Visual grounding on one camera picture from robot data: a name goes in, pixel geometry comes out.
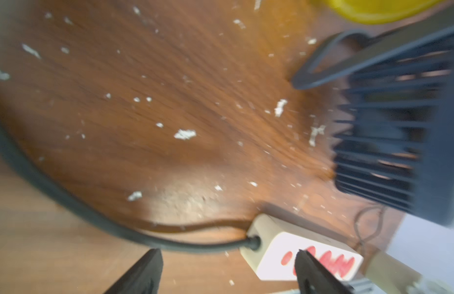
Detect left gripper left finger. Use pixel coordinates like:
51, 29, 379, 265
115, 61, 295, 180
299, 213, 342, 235
104, 249, 163, 294

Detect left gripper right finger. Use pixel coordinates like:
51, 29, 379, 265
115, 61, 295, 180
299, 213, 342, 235
294, 250, 352, 294

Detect beige power strip red sockets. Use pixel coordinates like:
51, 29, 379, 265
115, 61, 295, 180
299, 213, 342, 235
240, 214, 364, 281

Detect black power strip cable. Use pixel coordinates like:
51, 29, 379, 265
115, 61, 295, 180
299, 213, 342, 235
0, 117, 261, 254

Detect fan black cable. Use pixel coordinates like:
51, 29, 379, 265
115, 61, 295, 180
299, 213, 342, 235
353, 204, 386, 254

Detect near dark blue desk fan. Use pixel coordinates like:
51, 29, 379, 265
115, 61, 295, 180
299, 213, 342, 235
291, 11, 454, 226

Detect yellow spray bottle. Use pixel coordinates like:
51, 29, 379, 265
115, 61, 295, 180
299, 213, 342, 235
323, 0, 441, 25

